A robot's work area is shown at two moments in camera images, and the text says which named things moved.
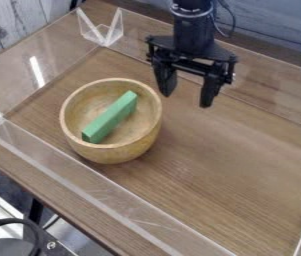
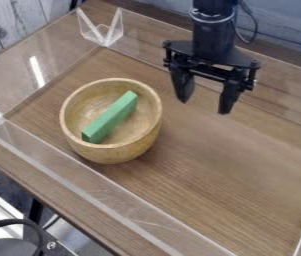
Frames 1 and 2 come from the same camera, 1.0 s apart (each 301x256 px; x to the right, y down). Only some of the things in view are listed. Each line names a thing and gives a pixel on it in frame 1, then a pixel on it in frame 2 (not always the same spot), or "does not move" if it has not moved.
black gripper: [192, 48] -> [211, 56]
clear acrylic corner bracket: [104, 34] does not move
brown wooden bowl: [87, 102] does not move
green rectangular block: [111, 118] does not move
